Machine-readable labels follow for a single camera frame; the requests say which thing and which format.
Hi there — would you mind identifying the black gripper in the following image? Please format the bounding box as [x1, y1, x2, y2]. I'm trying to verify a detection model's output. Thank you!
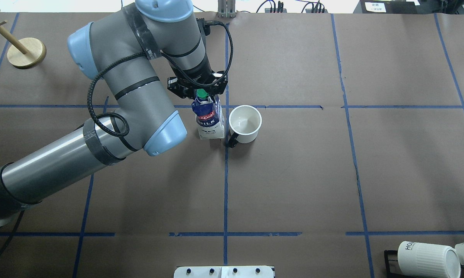
[167, 72, 228, 100]

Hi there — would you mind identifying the blue white milk carton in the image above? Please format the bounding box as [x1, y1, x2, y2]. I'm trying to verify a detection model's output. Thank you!
[191, 89, 225, 140]

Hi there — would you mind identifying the white mug black handle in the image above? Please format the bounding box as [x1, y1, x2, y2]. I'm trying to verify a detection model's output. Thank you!
[226, 105, 262, 148]

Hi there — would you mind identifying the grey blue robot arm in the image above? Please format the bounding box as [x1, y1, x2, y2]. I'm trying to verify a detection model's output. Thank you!
[0, 0, 231, 228]

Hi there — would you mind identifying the white ribbed cup lying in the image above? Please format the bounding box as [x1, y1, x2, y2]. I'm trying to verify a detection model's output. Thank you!
[397, 241, 461, 278]

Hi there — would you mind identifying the black power connector left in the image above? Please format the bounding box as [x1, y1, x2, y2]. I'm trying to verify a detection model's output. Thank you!
[259, 0, 285, 14]

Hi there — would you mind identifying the black power connector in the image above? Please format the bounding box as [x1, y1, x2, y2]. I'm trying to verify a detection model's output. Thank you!
[301, 0, 326, 14]
[259, 0, 285, 14]

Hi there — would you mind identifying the black power connector right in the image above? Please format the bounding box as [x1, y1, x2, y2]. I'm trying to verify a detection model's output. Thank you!
[301, 0, 326, 14]

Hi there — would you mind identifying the wooden mug tree stand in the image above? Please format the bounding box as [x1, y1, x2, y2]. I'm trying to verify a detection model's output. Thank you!
[0, 22, 47, 69]

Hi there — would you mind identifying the black box with label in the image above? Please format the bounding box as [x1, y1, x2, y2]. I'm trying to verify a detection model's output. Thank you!
[353, 0, 441, 14]

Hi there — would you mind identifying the black tray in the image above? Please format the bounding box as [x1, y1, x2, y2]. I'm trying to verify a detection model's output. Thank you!
[384, 250, 406, 278]

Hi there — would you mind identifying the metal post mount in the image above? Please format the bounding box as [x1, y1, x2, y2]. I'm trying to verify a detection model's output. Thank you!
[217, 0, 237, 18]

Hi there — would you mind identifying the white bracket with bolts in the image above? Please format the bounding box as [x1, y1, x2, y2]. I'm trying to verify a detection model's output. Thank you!
[173, 265, 276, 278]

